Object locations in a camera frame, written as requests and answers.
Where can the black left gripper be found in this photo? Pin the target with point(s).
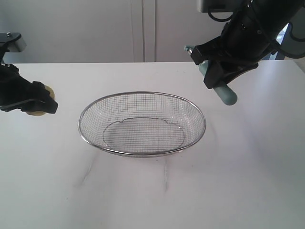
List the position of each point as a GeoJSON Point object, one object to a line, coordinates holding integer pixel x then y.
{"type": "Point", "coordinates": [15, 93]}

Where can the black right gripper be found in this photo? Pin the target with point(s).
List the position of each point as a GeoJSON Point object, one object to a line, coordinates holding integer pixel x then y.
{"type": "Point", "coordinates": [246, 39]}

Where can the yellow lemon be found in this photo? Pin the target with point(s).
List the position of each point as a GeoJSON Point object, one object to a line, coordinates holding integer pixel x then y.
{"type": "Point", "coordinates": [40, 113]}

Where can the teal handled peeler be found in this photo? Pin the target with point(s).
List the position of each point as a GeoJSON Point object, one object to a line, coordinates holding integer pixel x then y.
{"type": "Point", "coordinates": [225, 95]}

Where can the white side table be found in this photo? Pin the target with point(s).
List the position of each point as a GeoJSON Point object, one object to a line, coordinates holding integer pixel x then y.
{"type": "Point", "coordinates": [300, 62]}

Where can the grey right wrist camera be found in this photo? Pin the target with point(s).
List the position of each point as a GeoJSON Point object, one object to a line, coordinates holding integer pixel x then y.
{"type": "Point", "coordinates": [205, 6]}

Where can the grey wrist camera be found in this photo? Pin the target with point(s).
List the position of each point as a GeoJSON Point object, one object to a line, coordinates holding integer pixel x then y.
{"type": "Point", "coordinates": [205, 6]}
{"type": "Point", "coordinates": [12, 42]}

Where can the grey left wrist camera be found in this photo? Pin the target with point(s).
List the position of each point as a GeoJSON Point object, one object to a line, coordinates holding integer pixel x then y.
{"type": "Point", "coordinates": [12, 42]}

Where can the oval wire mesh basket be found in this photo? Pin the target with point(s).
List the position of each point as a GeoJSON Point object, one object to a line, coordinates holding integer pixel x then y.
{"type": "Point", "coordinates": [142, 124]}

